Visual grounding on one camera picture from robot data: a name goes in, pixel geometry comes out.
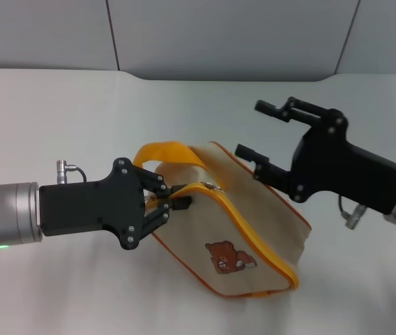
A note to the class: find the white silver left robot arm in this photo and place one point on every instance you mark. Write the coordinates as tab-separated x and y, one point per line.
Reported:
9	216

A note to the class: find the beige orange bear food bag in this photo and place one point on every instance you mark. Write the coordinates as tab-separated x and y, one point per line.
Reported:
226	223

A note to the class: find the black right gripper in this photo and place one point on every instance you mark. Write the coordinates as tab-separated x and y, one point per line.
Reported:
337	171

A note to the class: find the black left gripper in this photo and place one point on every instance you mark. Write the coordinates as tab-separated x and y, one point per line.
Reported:
86	209

